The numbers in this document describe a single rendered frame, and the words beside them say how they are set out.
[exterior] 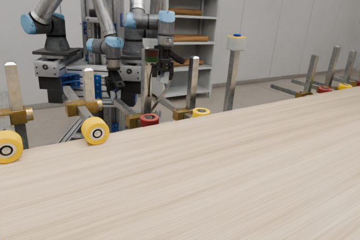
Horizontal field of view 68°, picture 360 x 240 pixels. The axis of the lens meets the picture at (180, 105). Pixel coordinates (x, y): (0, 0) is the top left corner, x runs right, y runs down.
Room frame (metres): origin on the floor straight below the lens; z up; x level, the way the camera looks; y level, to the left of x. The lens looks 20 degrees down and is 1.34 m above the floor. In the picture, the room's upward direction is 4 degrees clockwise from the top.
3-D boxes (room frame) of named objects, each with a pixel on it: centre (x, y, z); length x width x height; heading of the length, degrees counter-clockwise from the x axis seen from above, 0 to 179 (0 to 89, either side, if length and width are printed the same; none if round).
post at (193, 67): (1.28, -0.05, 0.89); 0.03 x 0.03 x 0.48; 33
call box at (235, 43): (1.42, -0.27, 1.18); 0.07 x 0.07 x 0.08; 33
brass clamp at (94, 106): (0.99, 0.38, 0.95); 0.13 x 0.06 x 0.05; 123
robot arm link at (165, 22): (1.28, 0.09, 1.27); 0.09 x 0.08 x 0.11; 12
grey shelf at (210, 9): (4.09, 0.01, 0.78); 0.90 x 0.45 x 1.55; 123
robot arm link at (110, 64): (1.39, 0.37, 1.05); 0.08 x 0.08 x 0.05
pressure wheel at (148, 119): (1.02, 0.12, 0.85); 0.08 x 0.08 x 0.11
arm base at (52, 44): (1.74, 0.82, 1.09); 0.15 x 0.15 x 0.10
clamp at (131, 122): (1.13, 0.17, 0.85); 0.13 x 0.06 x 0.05; 123
